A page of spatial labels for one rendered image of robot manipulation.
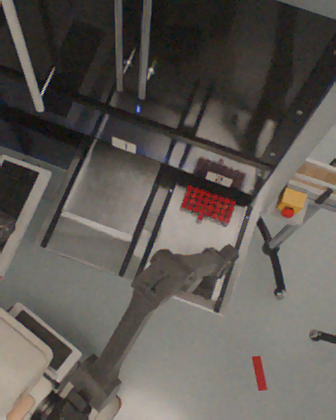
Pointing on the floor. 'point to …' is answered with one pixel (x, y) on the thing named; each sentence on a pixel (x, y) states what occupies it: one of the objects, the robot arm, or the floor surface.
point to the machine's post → (298, 149)
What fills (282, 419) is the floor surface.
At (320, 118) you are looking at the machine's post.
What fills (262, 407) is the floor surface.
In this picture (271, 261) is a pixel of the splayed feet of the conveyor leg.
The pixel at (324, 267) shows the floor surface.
